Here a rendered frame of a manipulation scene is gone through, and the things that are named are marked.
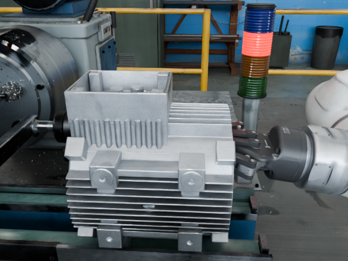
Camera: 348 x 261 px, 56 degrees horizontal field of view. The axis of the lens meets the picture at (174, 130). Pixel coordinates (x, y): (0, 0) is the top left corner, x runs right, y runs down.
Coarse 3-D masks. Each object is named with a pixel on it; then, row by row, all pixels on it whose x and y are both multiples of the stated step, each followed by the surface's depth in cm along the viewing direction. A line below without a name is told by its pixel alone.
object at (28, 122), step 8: (24, 120) 59; (32, 120) 60; (16, 128) 56; (24, 128) 57; (32, 128) 60; (8, 136) 53; (16, 136) 55; (24, 136) 57; (0, 144) 51; (8, 144) 52; (16, 144) 55; (0, 152) 50; (8, 152) 52; (0, 160) 50
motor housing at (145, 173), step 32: (192, 128) 40; (224, 128) 40; (128, 160) 40; (160, 160) 39; (96, 192) 39; (128, 192) 39; (160, 192) 39; (224, 192) 37; (96, 224) 41; (128, 224) 40; (160, 224) 40; (224, 224) 39
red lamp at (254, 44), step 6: (246, 36) 66; (252, 36) 65; (258, 36) 65; (264, 36) 65; (270, 36) 65; (246, 42) 67; (252, 42) 66; (258, 42) 65; (264, 42) 65; (270, 42) 66; (246, 48) 67; (252, 48) 66; (258, 48) 66; (264, 48) 66; (270, 48) 67; (246, 54) 67; (252, 54) 66; (258, 54) 66; (264, 54) 66
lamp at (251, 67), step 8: (248, 56) 67; (256, 56) 66; (264, 56) 67; (248, 64) 68; (256, 64) 67; (264, 64) 67; (240, 72) 71; (248, 72) 68; (256, 72) 68; (264, 72) 68
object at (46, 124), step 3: (33, 123) 60; (39, 123) 60; (42, 123) 60; (45, 123) 60; (48, 123) 60; (51, 123) 60; (33, 126) 60; (36, 126) 60; (39, 126) 60; (42, 126) 60; (45, 126) 60; (48, 126) 60; (51, 126) 60; (39, 129) 60; (42, 129) 60; (45, 129) 60; (48, 129) 60; (51, 129) 60
